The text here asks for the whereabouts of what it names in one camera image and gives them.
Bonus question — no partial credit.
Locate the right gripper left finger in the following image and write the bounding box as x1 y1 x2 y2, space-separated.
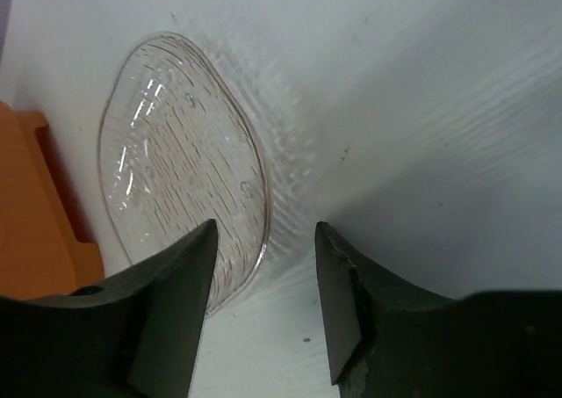
1 220 219 397

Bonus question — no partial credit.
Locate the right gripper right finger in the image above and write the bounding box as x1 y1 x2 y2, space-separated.
314 222 561 397

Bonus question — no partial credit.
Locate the clear glass plate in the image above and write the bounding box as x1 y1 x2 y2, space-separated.
98 32 271 314

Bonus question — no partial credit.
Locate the orange plastic bin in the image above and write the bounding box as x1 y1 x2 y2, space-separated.
1 104 104 300

